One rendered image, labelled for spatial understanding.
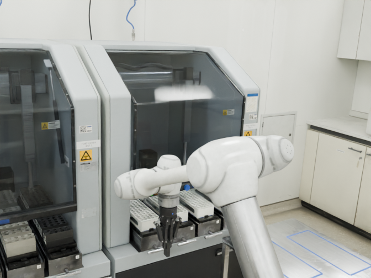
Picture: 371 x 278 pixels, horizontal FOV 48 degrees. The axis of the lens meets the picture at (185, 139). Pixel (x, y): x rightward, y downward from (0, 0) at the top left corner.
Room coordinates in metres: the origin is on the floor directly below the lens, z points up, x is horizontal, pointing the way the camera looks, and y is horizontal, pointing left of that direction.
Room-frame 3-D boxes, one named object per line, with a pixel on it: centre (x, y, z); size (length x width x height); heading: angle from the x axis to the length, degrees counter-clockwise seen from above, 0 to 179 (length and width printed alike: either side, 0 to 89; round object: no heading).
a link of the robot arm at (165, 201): (1.59, 0.06, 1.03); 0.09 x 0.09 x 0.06
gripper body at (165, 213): (1.59, 0.06, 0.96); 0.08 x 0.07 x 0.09; 122
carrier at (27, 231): (1.52, 0.67, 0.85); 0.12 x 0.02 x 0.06; 122
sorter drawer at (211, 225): (2.12, 0.03, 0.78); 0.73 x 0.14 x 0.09; 32
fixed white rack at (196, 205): (2.01, -0.04, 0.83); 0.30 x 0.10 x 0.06; 32
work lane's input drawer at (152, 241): (1.96, 0.29, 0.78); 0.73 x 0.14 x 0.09; 32
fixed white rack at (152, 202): (1.93, 0.09, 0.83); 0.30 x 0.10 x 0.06; 32
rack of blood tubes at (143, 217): (1.84, 0.22, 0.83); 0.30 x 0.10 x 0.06; 32
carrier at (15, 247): (1.46, 0.64, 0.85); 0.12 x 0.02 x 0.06; 123
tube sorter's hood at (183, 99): (2.08, 0.10, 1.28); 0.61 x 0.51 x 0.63; 122
